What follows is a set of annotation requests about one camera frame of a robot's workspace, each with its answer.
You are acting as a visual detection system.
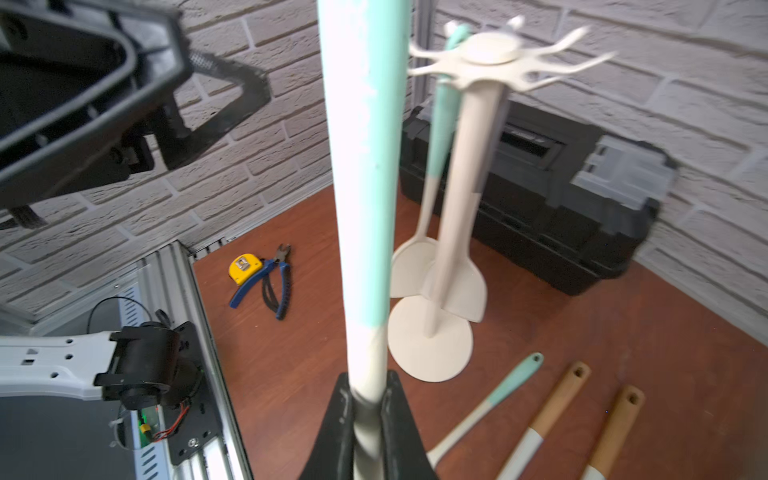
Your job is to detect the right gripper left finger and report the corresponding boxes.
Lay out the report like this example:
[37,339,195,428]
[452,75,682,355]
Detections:
[299,372,354,480]

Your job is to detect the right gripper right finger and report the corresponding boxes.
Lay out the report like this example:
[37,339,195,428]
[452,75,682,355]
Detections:
[380,370,438,480]

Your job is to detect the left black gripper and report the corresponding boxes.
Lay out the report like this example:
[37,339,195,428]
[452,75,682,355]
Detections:
[1,1,272,208]

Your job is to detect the cream spatula wooden handle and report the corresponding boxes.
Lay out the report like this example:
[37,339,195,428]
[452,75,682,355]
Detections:
[497,361,592,480]

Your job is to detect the cream utensil rack stand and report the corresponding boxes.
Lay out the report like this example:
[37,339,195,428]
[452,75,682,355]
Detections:
[388,16,614,383]

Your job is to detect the cream spatula green handle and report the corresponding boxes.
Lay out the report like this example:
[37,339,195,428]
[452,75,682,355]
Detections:
[427,352,544,470]
[389,22,475,299]

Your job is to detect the cream spoon green handle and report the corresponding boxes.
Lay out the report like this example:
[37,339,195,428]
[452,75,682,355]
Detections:
[317,1,411,479]

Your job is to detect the cream slotted turner wooden handle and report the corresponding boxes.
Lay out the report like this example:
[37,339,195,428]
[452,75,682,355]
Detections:
[581,385,645,480]

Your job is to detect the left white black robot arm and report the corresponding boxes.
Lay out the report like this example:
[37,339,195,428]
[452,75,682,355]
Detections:
[1,1,272,410]

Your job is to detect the yellow tape measure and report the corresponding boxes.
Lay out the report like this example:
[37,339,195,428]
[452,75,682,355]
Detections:
[228,253,263,286]

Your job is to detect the black plastic toolbox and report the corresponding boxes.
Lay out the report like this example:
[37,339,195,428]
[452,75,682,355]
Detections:
[398,98,680,296]

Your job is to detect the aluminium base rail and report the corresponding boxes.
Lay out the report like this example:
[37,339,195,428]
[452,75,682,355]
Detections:
[1,242,252,479]

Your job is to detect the blue handled pliers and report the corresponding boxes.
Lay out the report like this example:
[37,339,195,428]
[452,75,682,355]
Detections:
[229,244,292,321]

